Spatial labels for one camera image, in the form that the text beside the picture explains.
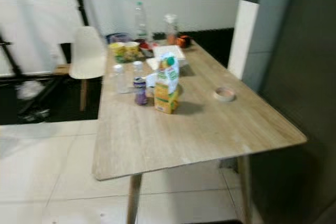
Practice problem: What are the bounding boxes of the clear jar white lid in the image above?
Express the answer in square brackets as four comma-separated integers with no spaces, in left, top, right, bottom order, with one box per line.
[164,14,178,45]

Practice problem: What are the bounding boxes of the tall clear plastic bottle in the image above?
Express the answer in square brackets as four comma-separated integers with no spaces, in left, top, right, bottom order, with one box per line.
[134,1,148,41]

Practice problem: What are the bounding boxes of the yellow green juice carton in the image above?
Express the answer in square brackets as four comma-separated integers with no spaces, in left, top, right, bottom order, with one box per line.
[153,55,180,115]

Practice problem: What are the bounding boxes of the white lidded food container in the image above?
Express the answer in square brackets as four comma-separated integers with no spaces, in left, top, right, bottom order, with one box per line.
[152,45,188,67]

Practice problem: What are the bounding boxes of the white plastic chair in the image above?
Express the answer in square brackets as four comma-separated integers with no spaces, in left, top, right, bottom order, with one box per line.
[69,26,108,112]

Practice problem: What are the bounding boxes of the grey fridge cabinet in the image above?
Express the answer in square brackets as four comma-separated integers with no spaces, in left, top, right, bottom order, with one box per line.
[241,0,336,224]

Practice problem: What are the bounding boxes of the light wooden table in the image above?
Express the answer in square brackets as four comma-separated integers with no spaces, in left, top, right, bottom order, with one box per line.
[92,38,308,224]

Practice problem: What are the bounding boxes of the yellow cup noodles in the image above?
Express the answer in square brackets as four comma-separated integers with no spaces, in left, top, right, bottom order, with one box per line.
[124,41,140,62]
[109,42,127,63]

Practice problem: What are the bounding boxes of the dark blue bowl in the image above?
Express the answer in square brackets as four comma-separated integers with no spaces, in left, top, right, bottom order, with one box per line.
[107,33,132,44]

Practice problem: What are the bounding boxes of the small clear water bottle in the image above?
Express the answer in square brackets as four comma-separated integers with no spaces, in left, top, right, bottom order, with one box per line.
[132,60,145,80]
[113,64,128,94]

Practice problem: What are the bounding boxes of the white plastic bag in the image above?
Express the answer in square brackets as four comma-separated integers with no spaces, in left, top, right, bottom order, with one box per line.
[17,81,45,101]

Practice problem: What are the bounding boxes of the beige tape roll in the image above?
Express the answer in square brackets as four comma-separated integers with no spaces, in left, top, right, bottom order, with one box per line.
[213,87,236,103]

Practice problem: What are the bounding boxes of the orange black object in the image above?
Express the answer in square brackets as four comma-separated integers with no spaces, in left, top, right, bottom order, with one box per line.
[176,34,192,49]

